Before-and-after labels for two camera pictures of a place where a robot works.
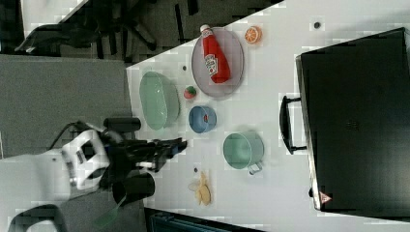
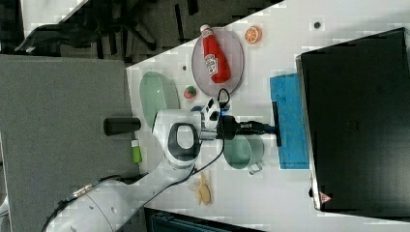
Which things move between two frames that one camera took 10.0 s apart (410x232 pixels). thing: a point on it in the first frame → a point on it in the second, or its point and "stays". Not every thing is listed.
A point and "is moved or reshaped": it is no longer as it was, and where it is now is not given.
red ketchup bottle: (216, 57) stays
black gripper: (124, 153) → (227, 128)
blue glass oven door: (285, 125) is moved or reshaped
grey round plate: (233, 50) stays
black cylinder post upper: (122, 124) stays
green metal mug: (244, 150) stays
